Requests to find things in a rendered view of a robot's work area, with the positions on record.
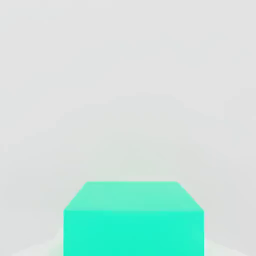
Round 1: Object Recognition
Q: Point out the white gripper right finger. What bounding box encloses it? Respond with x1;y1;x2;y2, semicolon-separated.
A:
203;238;241;256

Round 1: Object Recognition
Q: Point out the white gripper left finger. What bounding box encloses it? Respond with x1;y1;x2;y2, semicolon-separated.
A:
11;229;64;256

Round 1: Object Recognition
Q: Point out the small turquoise cube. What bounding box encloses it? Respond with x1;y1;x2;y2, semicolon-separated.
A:
63;180;205;256

